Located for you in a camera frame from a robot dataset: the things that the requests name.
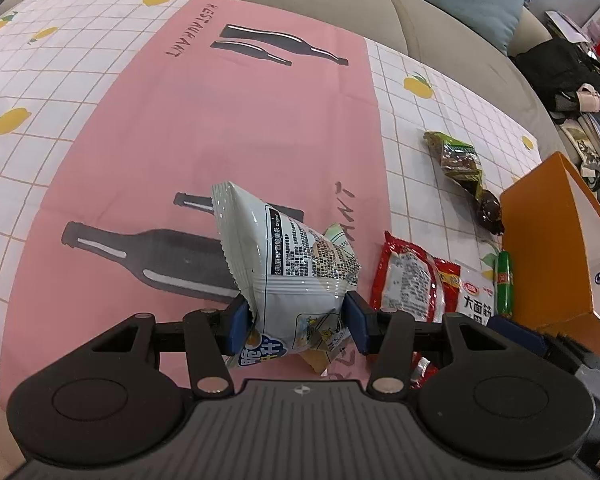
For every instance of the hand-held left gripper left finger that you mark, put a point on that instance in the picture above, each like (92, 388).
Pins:
(237, 325)

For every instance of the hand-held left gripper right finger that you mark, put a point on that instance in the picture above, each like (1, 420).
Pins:
(357, 322)

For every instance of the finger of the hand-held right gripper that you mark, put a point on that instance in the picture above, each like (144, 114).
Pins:
(520, 337)

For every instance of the white and green chip bag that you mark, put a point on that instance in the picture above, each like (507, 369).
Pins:
(290, 260)

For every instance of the orange cardboard box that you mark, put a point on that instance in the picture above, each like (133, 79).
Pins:
(545, 240)

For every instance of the green sausage stick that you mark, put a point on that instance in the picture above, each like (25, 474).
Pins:
(504, 282)

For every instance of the white packet with red logo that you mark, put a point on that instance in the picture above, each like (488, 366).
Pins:
(477, 295)

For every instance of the green snack packet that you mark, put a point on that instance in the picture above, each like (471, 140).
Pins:
(457, 160)

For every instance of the printed pink checked tablecloth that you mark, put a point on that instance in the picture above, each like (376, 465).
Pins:
(130, 135)

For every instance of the cup in backpack pocket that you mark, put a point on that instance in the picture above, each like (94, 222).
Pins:
(589, 99)

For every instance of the black backpack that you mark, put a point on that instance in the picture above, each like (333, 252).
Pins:
(555, 75)

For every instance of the beige sofa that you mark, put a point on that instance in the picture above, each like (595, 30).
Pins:
(430, 60)

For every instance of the pile of papers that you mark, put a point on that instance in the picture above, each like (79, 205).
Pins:
(570, 25)

